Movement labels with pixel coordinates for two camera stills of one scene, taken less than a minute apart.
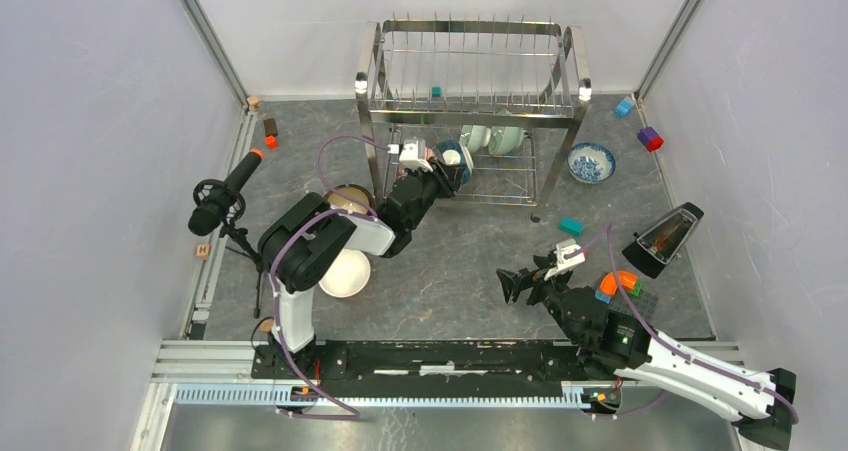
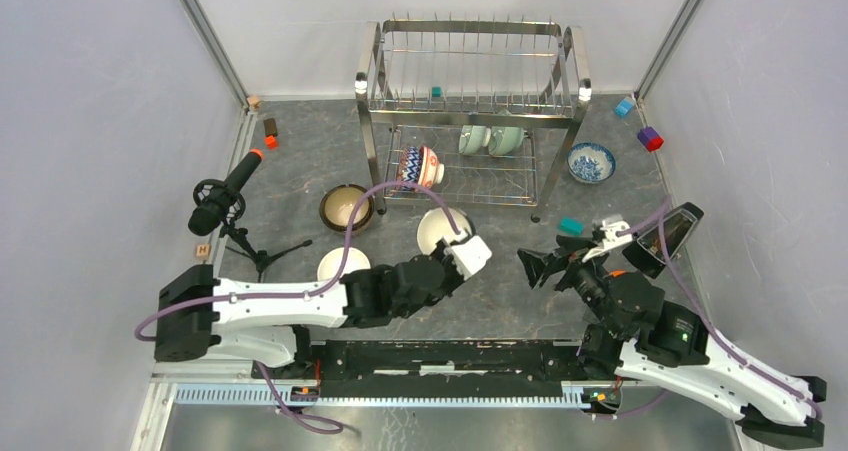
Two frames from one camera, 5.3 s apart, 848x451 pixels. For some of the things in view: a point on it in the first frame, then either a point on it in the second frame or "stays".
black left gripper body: x=440 y=182 → x=453 y=277
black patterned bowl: x=358 y=193 stays
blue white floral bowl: x=590 y=162 stays
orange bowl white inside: x=348 y=275 stays
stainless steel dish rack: x=513 y=86 stays
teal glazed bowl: x=453 y=153 → x=435 y=225
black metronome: x=665 y=239 stays
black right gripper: x=513 y=283 → x=537 y=266
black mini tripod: x=239 y=235 stays
